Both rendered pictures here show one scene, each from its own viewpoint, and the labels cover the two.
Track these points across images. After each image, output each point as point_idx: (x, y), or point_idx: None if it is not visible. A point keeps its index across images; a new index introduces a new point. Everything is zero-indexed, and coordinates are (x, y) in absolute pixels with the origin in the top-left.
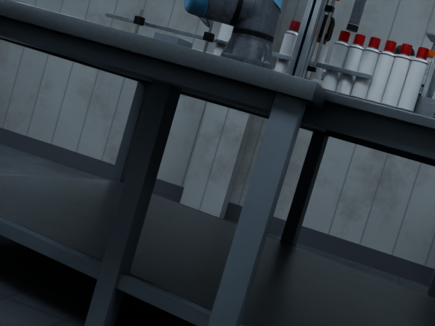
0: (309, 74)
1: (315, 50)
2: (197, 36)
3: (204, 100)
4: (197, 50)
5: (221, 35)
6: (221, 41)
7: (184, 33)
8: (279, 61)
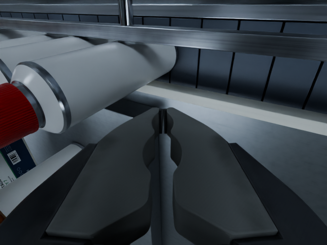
0: (48, 158)
1: (7, 185)
2: (215, 29)
3: None
4: (241, 104)
5: (104, 45)
6: (106, 24)
7: (308, 34)
8: (6, 29)
